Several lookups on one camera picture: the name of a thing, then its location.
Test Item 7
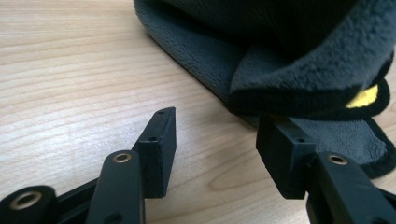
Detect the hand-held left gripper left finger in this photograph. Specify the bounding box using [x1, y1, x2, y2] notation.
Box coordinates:
[132, 106, 177, 200]

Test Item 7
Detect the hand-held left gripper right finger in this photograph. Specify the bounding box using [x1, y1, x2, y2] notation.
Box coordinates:
[255, 113, 318, 201]

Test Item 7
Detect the black fabric bag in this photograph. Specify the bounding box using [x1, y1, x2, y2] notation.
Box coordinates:
[133, 0, 396, 180]

